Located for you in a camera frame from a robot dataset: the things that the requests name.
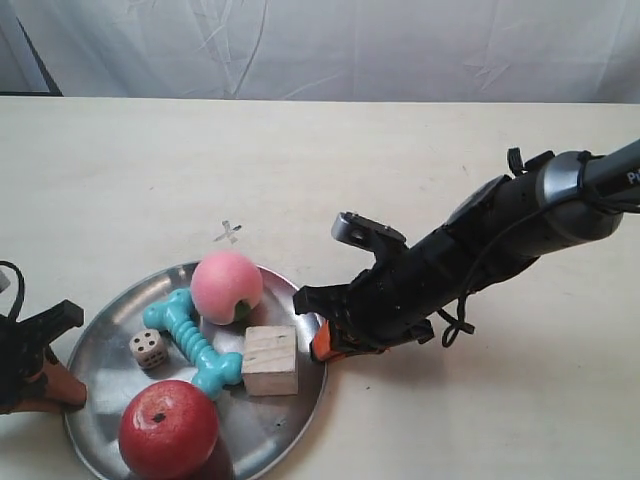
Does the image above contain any teal rubber bone toy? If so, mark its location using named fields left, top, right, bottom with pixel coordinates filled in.
left=142, top=288, right=243, bottom=400

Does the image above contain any wooden die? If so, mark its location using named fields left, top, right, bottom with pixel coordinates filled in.
left=129, top=329, right=168, bottom=370

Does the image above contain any wooden cube block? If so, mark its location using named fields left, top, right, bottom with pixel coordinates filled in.
left=242, top=325, right=298, bottom=397

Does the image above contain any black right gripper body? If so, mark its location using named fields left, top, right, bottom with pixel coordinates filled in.
left=347, top=229, right=502, bottom=348

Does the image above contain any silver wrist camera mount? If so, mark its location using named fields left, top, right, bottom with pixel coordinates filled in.
left=331, top=212, right=408, bottom=258

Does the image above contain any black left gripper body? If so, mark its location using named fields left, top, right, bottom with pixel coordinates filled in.
left=1, top=319, right=50, bottom=415

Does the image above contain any pink toy peach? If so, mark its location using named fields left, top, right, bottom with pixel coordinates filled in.
left=190, top=250, right=263, bottom=325

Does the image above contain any red toy apple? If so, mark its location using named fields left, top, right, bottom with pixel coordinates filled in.
left=118, top=380, right=219, bottom=479

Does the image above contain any white backdrop sheet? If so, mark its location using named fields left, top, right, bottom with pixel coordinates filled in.
left=1, top=1, right=639, bottom=103

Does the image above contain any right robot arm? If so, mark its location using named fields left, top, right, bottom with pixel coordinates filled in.
left=293, top=143, right=639, bottom=362

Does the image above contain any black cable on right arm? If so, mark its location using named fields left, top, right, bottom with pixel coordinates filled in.
left=434, top=189, right=640, bottom=349

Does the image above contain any large metal plate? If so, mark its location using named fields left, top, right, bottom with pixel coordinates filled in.
left=64, top=263, right=327, bottom=479

